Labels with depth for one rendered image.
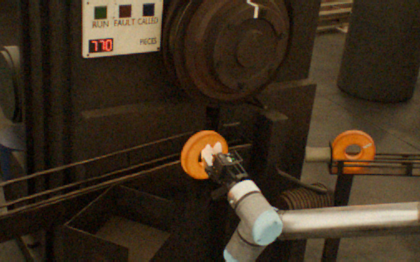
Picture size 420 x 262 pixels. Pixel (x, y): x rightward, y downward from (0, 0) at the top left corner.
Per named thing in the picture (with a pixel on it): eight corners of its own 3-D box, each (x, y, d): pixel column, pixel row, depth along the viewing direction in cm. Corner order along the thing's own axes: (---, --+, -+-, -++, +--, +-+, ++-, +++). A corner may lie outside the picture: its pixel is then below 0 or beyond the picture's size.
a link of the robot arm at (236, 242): (259, 259, 189) (275, 230, 183) (241, 279, 180) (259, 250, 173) (233, 240, 192) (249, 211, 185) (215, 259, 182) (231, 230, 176)
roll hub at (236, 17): (202, 90, 204) (210, 4, 192) (271, 80, 218) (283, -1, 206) (211, 97, 200) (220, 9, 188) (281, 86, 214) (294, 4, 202)
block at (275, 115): (248, 165, 249) (256, 109, 239) (265, 161, 253) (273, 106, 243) (265, 177, 241) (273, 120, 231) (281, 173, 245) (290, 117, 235)
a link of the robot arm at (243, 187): (256, 208, 185) (228, 216, 180) (248, 196, 188) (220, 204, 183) (265, 186, 179) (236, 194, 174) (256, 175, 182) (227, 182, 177)
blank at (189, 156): (178, 138, 191) (184, 142, 188) (222, 123, 198) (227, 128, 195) (181, 181, 198) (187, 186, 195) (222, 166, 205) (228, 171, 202)
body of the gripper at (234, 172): (233, 147, 188) (255, 175, 181) (227, 167, 194) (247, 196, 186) (212, 152, 184) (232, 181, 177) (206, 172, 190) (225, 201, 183)
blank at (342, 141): (343, 172, 243) (344, 177, 240) (324, 140, 238) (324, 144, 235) (381, 155, 238) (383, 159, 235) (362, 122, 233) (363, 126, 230)
